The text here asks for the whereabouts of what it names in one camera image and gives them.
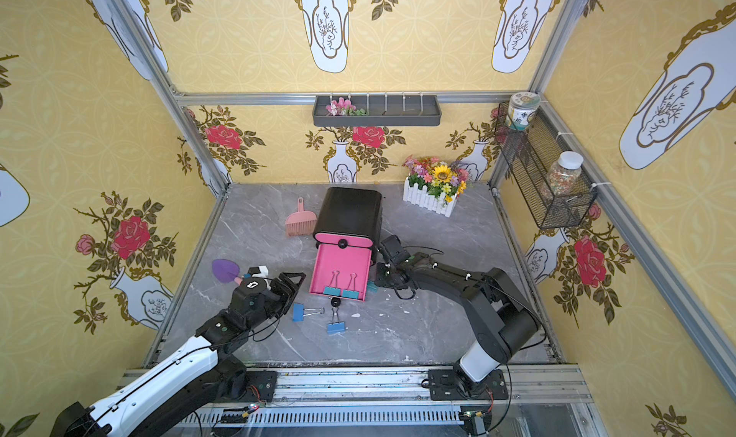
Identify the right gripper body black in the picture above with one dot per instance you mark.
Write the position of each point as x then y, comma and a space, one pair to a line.
388, 262

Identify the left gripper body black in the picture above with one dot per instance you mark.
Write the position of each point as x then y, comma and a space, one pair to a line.
285, 287

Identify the blue binder clip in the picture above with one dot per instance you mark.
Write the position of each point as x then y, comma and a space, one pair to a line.
336, 325
300, 312

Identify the pink top drawer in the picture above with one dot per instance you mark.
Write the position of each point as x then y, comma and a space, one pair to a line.
343, 241

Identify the black drawer cabinet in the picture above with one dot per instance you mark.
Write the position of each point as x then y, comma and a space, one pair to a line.
351, 211

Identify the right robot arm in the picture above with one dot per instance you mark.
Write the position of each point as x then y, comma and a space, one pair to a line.
501, 317

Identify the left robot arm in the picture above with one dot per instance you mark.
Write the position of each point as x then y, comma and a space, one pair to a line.
195, 374

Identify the pink hand broom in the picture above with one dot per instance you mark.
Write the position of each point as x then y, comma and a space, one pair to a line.
302, 222

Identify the flower box with white fence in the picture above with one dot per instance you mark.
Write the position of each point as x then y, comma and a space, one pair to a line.
434, 184

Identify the small pink flowers on shelf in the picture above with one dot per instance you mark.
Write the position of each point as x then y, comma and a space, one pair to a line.
344, 107

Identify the jar of colorful sprinkles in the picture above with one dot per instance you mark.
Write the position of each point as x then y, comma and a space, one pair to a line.
562, 175

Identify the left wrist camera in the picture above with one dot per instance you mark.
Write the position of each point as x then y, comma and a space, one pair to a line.
257, 271

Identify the purple spatula with pink handle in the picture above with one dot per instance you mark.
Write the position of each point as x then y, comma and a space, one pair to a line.
226, 271

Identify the metal base rail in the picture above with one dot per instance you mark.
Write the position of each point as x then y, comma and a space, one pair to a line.
515, 400

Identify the grey wall shelf tray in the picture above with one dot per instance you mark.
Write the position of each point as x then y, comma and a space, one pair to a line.
383, 109

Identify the black wire wall basket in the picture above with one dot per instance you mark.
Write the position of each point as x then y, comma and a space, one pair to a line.
528, 157

